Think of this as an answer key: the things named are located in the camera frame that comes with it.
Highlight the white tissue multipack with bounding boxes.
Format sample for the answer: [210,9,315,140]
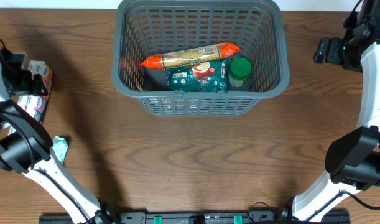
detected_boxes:
[11,60,53,124]

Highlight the green lid glass jar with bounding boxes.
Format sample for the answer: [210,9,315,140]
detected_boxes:
[229,58,252,88]

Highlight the green Nescafe coffee bag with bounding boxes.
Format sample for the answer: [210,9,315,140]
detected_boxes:
[166,59,231,92]

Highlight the orange spaghetti pasta pack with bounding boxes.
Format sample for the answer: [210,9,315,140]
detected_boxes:
[139,42,241,70]

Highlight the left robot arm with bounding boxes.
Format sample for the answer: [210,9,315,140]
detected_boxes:
[0,45,115,223]

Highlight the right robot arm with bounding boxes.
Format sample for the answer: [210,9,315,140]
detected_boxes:
[282,0,380,223]

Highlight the light green small packet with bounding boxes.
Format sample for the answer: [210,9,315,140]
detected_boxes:
[52,136,68,164]

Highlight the grey plastic basket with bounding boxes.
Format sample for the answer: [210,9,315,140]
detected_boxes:
[111,0,290,116]

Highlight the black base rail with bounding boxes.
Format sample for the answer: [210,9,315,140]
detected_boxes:
[39,209,351,224]

